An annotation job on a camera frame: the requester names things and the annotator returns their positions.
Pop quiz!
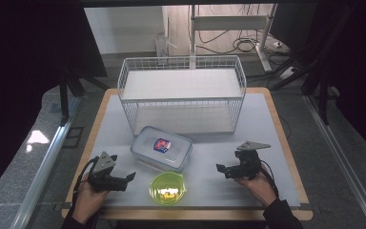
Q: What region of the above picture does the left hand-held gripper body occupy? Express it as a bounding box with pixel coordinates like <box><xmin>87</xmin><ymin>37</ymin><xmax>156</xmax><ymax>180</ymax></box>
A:
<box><xmin>87</xmin><ymin>152</ymin><xmax>128</xmax><ymax>193</ymax></box>

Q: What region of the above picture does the clear rectangular food container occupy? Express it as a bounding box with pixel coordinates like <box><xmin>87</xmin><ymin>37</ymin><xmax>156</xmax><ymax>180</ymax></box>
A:
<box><xmin>130</xmin><ymin>125</ymin><xmax>194</xmax><ymax>174</ymax></box>

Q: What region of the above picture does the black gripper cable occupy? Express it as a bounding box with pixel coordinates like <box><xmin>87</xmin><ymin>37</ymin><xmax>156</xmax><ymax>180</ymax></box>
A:
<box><xmin>259</xmin><ymin>159</ymin><xmax>280</xmax><ymax>198</ymax></box>
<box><xmin>71</xmin><ymin>156</ymin><xmax>100</xmax><ymax>206</ymax></box>

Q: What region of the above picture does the person's right hand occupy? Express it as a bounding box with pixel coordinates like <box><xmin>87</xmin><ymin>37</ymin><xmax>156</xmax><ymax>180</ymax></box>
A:
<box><xmin>234</xmin><ymin>163</ymin><xmax>278</xmax><ymax>208</ymax></box>

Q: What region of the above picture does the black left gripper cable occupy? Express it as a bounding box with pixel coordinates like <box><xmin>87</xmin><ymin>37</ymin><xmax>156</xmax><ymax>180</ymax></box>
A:
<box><xmin>71</xmin><ymin>156</ymin><xmax>100</xmax><ymax>206</ymax></box>

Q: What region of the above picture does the tangle of black floor cables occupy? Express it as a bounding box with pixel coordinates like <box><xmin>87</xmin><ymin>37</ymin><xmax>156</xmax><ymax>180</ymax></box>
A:
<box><xmin>195</xmin><ymin>28</ymin><xmax>277</xmax><ymax>55</ymax></box>

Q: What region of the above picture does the black metal stand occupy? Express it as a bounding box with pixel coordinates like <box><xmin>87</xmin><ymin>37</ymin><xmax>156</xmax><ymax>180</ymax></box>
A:
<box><xmin>268</xmin><ymin>47</ymin><xmax>342</xmax><ymax>126</ymax></box>
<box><xmin>58</xmin><ymin>67</ymin><xmax>111</xmax><ymax>126</ymax></box>

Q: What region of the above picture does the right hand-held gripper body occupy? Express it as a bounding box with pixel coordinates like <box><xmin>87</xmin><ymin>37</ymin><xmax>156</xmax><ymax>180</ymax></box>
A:
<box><xmin>234</xmin><ymin>140</ymin><xmax>272</xmax><ymax>180</ymax></box>

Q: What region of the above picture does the aluminium rail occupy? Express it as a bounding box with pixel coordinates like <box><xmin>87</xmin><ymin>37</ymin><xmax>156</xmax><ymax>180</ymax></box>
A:
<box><xmin>10</xmin><ymin>95</ymin><xmax>82</xmax><ymax>229</ymax></box>
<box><xmin>302</xmin><ymin>94</ymin><xmax>366</xmax><ymax>229</ymax></box>

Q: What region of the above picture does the white desk frame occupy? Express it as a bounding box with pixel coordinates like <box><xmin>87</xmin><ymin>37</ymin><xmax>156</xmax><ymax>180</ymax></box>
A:
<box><xmin>189</xmin><ymin>3</ymin><xmax>278</xmax><ymax>73</ymax></box>

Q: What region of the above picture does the person's left hand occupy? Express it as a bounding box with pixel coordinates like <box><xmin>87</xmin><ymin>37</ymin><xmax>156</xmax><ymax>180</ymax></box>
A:
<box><xmin>72</xmin><ymin>181</ymin><xmax>110</xmax><ymax>225</ymax></box>

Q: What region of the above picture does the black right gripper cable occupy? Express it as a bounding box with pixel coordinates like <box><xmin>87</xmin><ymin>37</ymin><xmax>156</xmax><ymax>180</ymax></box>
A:
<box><xmin>259</xmin><ymin>159</ymin><xmax>280</xmax><ymax>198</ymax></box>

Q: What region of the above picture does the white power strip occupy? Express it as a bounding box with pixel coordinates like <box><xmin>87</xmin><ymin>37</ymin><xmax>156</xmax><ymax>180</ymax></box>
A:
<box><xmin>270</xmin><ymin>39</ymin><xmax>292</xmax><ymax>53</ymax></box>

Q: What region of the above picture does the green round container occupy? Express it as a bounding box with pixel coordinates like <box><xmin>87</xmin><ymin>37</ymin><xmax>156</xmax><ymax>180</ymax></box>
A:
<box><xmin>149</xmin><ymin>171</ymin><xmax>188</xmax><ymax>206</ymax></box>

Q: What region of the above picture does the white wire rack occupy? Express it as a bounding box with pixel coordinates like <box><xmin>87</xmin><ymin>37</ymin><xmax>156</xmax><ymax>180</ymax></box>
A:
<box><xmin>116</xmin><ymin>54</ymin><xmax>248</xmax><ymax>137</ymax></box>

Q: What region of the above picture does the dark floor vent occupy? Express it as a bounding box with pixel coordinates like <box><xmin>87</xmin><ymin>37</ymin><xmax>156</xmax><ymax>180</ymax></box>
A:
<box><xmin>62</xmin><ymin>126</ymin><xmax>85</xmax><ymax>149</ymax></box>

